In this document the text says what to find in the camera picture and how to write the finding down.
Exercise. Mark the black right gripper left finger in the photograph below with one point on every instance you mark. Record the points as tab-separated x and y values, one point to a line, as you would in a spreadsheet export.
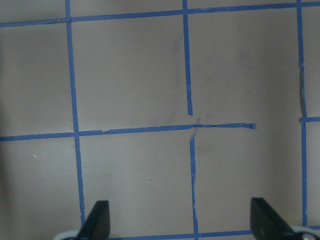
97	225

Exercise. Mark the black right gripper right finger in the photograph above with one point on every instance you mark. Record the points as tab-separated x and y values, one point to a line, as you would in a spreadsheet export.
266	223

